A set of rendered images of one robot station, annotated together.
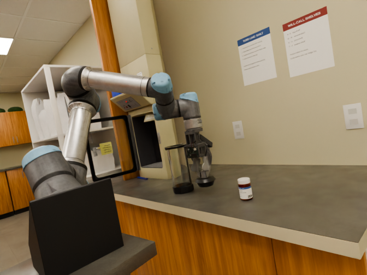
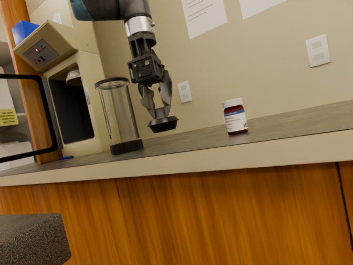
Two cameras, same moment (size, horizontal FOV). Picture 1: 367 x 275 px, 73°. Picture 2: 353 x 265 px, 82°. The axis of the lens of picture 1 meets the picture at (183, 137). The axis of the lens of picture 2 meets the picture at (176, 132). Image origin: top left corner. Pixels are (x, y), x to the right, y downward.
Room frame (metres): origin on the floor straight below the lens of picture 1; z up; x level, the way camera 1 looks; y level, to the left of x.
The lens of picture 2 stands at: (0.51, 0.08, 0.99)
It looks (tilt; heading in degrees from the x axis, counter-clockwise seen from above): 2 degrees down; 343
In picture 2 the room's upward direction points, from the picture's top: 12 degrees counter-clockwise
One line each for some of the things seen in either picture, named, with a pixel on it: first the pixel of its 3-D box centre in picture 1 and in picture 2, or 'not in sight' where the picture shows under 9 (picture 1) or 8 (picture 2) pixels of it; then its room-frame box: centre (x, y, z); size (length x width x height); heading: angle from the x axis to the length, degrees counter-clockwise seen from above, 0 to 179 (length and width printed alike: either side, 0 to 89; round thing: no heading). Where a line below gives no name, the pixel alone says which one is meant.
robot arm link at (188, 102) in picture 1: (189, 106); (133, 3); (1.05, -0.05, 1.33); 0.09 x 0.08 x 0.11; 92
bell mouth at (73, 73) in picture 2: (156, 115); (83, 76); (1.67, 0.16, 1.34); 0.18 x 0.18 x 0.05
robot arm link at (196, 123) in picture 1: (194, 124); (141, 32); (1.05, -0.05, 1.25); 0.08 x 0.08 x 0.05
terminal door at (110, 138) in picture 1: (110, 147); (13, 116); (1.64, 0.49, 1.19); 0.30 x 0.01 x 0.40; 123
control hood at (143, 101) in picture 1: (131, 101); (44, 49); (1.58, 0.29, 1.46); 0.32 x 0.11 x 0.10; 42
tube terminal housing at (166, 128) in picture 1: (158, 118); (85, 81); (1.70, 0.15, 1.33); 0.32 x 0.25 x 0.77; 42
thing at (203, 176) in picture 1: (205, 178); (162, 119); (1.07, -0.06, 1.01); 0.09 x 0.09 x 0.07
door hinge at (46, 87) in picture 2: (133, 142); (52, 112); (1.72, 0.35, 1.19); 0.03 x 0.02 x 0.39; 42
